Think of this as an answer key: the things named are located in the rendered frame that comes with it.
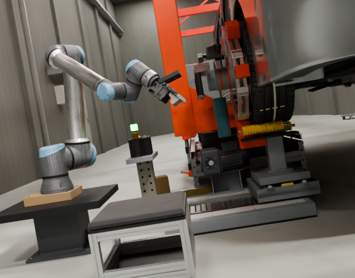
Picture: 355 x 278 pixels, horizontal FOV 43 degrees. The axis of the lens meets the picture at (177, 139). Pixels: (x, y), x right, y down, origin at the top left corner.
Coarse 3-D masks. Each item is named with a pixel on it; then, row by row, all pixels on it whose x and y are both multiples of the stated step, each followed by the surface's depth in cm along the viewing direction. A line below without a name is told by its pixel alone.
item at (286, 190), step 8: (248, 184) 303; (256, 184) 295; (272, 184) 285; (280, 184) 281; (288, 184) 262; (296, 184) 262; (304, 184) 262; (312, 184) 261; (256, 192) 265; (264, 192) 263; (272, 192) 262; (280, 192) 262; (288, 192) 262; (296, 192) 262; (304, 192) 262; (312, 192) 262; (320, 192) 261; (264, 200) 263; (272, 200) 263
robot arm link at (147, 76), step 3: (147, 72) 226; (150, 72) 226; (153, 72) 227; (144, 75) 226; (147, 75) 225; (150, 75) 225; (153, 75) 225; (156, 75) 227; (141, 78) 227; (144, 78) 226; (147, 78) 225; (150, 78) 225; (141, 81) 227; (144, 81) 226; (147, 81) 225; (144, 84) 227; (147, 84) 226; (147, 87) 227
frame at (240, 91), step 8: (224, 32) 275; (224, 48) 296; (232, 48) 260; (240, 48) 259; (232, 56) 257; (240, 56) 257; (232, 64) 261; (240, 64) 259; (240, 88) 258; (232, 96) 306; (240, 96) 260; (232, 104) 302; (240, 104) 265; (248, 104) 266; (240, 112) 270; (248, 112) 270
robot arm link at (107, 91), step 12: (60, 48) 259; (48, 60) 254; (60, 60) 249; (72, 60) 247; (72, 72) 242; (84, 72) 237; (84, 84) 238; (96, 84) 229; (108, 84) 224; (120, 84) 229; (108, 96) 223; (120, 96) 229
